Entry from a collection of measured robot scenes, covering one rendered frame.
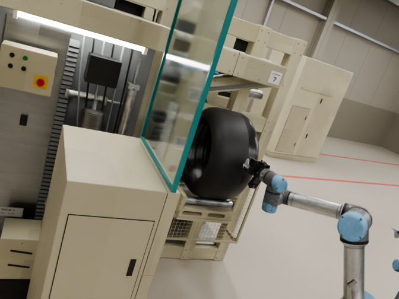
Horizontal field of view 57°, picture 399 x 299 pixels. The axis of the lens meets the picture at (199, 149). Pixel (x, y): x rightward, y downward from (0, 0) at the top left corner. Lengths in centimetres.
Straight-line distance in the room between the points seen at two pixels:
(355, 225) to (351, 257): 15
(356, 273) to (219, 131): 96
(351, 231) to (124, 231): 93
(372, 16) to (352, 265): 1091
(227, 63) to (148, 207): 126
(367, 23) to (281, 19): 319
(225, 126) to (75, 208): 105
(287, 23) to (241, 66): 770
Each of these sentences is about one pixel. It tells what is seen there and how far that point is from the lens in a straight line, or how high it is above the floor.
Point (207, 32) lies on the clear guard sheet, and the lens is 135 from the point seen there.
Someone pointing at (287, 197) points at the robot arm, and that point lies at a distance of 193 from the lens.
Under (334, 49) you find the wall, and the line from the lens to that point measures 1147.
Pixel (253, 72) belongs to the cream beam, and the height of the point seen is 170.
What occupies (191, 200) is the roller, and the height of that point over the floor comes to 91.
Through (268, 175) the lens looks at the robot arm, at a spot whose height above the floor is 129.
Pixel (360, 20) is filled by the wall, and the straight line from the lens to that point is 1196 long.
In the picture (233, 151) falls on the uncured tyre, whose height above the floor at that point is 128.
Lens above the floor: 183
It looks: 17 degrees down
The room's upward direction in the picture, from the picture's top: 18 degrees clockwise
